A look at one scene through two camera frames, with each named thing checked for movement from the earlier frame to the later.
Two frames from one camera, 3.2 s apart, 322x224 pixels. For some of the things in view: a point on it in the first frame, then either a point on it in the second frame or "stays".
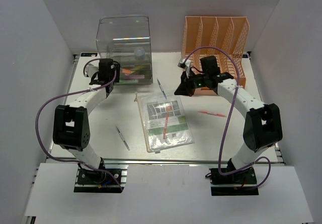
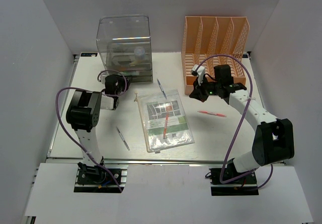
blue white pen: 162,89 stays
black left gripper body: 116,77 to 122,84
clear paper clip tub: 139,54 stays
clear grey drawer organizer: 126,40 stays
